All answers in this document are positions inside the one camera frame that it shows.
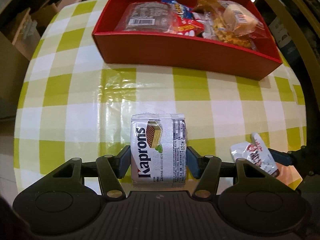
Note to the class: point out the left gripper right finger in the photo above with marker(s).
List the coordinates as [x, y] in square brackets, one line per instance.
[206, 169]

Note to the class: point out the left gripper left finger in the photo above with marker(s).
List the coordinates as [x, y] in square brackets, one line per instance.
[110, 169]

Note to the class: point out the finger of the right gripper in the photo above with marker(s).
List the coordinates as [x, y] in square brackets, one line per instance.
[290, 158]

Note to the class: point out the white duck gizzard pouch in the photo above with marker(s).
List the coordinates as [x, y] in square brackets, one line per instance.
[257, 153]

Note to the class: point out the white Kaprons wafer pack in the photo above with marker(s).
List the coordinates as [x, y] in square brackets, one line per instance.
[158, 150]

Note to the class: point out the yellow waffle snack bag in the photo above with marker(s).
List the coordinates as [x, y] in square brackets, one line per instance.
[215, 29]

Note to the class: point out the white rice cake bag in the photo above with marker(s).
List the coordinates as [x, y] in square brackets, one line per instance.
[238, 19]

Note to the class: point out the red snack bag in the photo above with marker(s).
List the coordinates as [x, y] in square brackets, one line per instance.
[185, 26]

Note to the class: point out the dark clear snack bag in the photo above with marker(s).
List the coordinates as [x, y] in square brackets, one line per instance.
[148, 16]

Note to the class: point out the blue snack pack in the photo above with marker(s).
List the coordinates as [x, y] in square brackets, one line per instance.
[181, 10]

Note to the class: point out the green checkered tablecloth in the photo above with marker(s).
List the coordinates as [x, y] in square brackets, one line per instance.
[73, 104]

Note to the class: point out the red cardboard box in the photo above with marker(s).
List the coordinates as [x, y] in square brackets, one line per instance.
[136, 47]

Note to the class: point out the wooden shelf unit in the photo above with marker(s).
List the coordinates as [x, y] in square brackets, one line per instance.
[295, 16]

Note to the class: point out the gold foil snack pack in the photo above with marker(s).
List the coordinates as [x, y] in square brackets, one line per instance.
[209, 6]

